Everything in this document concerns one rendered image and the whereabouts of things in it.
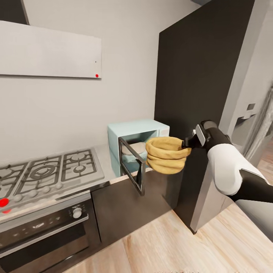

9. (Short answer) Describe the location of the popcorn bag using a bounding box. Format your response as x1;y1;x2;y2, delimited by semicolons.
145;136;192;174

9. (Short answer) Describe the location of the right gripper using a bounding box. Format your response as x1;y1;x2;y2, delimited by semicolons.
182;137;203;149

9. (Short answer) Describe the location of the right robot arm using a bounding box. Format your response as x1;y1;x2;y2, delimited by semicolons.
182;120;273;243

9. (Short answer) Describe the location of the microwave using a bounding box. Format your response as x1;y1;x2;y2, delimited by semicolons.
107;119;169;197

